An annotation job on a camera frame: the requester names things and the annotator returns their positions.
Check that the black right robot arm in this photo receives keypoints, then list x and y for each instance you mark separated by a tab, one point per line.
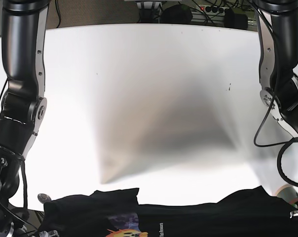
22	105

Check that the grey plant pot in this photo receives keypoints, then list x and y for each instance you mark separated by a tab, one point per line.
287	193

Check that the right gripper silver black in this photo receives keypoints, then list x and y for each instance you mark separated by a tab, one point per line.
52	233

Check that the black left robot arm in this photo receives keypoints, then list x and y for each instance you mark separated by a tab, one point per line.
277	23

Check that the left silver table grommet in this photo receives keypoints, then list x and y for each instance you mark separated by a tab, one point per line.
44	198

